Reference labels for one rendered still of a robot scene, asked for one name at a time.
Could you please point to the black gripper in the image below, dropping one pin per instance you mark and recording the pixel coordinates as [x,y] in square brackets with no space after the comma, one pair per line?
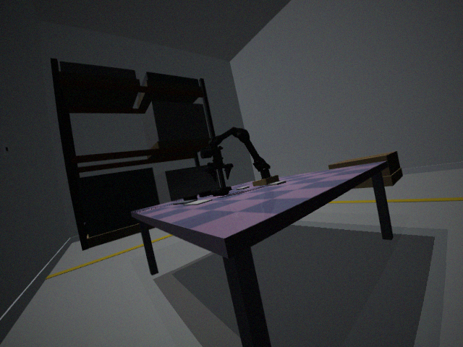
[217,163]

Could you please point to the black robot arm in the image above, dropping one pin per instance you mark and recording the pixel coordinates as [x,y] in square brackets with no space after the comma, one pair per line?
[243,136]

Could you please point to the dark grey controller unit with green rocker switches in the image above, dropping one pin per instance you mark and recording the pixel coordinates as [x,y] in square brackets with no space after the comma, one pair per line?
[220,191]

